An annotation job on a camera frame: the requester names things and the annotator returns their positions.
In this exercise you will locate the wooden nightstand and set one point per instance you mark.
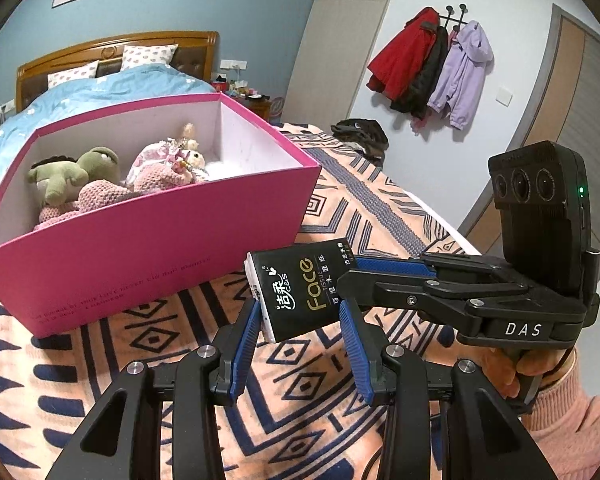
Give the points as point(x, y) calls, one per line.
point(257, 107)

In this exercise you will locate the white light switch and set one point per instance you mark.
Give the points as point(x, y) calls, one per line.
point(504, 96)

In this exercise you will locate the black tissue packet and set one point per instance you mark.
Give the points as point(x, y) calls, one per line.
point(300, 290)

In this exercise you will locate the black wall coat hooks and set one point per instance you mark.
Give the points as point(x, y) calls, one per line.
point(452, 17)

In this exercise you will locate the pile of dark clothes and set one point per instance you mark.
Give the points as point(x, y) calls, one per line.
point(360, 135)

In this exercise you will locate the red jacket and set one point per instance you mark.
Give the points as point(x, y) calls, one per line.
point(400, 60)

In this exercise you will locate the pink cardboard box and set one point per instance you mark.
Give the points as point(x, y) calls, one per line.
point(155, 250)

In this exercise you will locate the wooden door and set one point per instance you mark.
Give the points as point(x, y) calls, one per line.
point(570, 100)

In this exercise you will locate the pink brocade pouch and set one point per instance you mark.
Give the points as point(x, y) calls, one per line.
point(150, 157)

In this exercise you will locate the wooden bed headboard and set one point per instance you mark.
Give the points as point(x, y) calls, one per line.
point(80, 50)

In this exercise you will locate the orange patterned blanket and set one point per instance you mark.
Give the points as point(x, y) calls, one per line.
point(290, 400)

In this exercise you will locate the small cream plush doll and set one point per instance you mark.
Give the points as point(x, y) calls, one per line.
point(192, 157)

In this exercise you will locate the black jacket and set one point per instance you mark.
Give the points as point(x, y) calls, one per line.
point(427, 80)

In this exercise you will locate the person's right hand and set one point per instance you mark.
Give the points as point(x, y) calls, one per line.
point(500, 370)

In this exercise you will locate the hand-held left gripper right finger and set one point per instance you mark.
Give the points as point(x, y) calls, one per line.
point(357, 355)

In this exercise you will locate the white dotted pillow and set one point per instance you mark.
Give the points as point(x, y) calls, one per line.
point(147, 56)
point(72, 74)

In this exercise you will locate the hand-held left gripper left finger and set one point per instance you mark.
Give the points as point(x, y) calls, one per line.
point(245, 355)

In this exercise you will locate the blue floral duvet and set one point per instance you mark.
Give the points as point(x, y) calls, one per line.
point(130, 85)

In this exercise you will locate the white wall socket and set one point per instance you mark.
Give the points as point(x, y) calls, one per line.
point(233, 65)

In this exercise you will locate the pink knitted plush toy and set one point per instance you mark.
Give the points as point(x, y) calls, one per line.
point(100, 195)

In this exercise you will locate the beige wardrobe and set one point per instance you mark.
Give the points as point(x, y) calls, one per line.
point(340, 35)

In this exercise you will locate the lilac jacket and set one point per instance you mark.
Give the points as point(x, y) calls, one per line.
point(462, 70)

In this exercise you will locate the green plush turtle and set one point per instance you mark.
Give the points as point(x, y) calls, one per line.
point(97, 165)

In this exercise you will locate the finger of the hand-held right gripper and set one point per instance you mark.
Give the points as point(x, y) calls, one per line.
point(395, 265)
point(375, 287)

